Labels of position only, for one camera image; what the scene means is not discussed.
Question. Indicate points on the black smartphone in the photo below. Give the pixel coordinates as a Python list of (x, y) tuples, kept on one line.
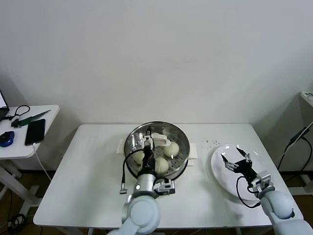
[(36, 131)]

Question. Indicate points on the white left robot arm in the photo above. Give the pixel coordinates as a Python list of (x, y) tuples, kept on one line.
[(141, 215)]

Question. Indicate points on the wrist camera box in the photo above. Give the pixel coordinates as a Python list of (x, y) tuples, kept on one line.
[(262, 178), (166, 187)]

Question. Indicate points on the blue computer mouse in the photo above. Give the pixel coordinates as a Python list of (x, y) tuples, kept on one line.
[(6, 138)]

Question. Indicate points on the open laptop computer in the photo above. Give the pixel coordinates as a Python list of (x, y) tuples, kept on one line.
[(3, 102)]

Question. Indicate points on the white steamed baozi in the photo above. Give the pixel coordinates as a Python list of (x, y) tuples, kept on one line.
[(171, 149), (162, 166), (137, 156)]

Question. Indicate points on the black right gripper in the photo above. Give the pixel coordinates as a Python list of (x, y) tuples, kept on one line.
[(245, 169)]

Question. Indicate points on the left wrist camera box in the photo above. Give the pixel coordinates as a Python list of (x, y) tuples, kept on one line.
[(166, 187)]

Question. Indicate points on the stainless steel steamer basket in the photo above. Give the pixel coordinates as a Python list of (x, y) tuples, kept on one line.
[(181, 139)]

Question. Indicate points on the white side table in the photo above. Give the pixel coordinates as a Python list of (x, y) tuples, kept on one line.
[(17, 151)]

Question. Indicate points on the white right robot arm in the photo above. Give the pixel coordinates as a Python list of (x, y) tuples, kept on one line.
[(281, 208)]

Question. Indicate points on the large white plate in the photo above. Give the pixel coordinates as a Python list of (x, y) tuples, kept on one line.
[(220, 171)]

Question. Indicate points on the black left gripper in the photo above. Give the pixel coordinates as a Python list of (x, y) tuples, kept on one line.
[(148, 161)]

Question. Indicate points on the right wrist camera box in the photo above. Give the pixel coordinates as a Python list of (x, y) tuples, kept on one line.
[(262, 178)]

